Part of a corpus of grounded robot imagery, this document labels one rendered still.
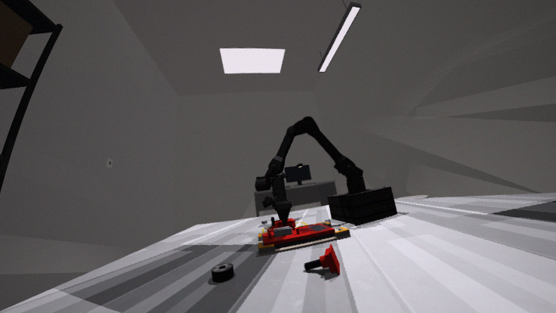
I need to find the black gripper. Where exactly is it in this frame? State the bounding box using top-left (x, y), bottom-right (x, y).
top-left (272, 188), bottom-right (292, 226)

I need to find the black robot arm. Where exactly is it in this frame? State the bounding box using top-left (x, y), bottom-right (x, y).
top-left (255, 116), bottom-right (368, 208)

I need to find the black toy tyre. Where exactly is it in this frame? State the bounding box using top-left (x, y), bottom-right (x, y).
top-left (212, 263), bottom-right (234, 283)

